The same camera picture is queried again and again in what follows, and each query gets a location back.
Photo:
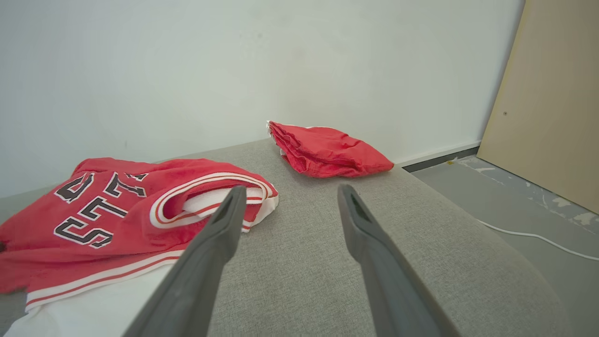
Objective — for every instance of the red shorts white trim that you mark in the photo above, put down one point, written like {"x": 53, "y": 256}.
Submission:
{"x": 327, "y": 150}

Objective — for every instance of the grey fabric sofa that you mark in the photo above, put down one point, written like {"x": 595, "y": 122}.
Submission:
{"x": 299, "y": 262}

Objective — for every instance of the white and black baseboard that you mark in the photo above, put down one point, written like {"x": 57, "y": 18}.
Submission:
{"x": 440, "y": 157}

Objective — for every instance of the red lettered basketball jersey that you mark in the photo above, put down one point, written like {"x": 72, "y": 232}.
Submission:
{"x": 93, "y": 234}

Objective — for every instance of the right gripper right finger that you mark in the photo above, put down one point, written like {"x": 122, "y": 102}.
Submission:
{"x": 388, "y": 281}

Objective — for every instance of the beige wooden board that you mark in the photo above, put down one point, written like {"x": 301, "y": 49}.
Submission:
{"x": 547, "y": 103}

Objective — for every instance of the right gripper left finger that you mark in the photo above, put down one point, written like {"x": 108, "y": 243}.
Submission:
{"x": 196, "y": 276}

